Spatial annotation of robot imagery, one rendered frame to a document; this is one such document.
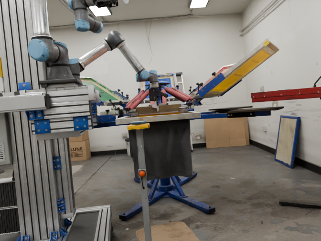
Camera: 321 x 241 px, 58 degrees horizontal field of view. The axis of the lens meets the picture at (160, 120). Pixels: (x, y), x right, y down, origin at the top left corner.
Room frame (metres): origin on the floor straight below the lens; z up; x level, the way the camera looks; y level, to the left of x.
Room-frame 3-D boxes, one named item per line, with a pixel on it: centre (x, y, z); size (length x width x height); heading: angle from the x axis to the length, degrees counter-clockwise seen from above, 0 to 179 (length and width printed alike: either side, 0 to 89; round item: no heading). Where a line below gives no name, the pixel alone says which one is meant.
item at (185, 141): (2.07, 0.01, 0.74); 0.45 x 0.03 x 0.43; 89
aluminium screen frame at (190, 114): (2.36, 0.01, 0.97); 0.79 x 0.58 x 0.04; 179
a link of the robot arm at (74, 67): (2.31, 0.67, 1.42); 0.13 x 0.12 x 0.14; 12
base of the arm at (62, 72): (1.81, 0.60, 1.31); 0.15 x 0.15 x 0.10
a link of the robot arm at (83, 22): (1.62, 0.38, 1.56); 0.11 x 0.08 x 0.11; 162
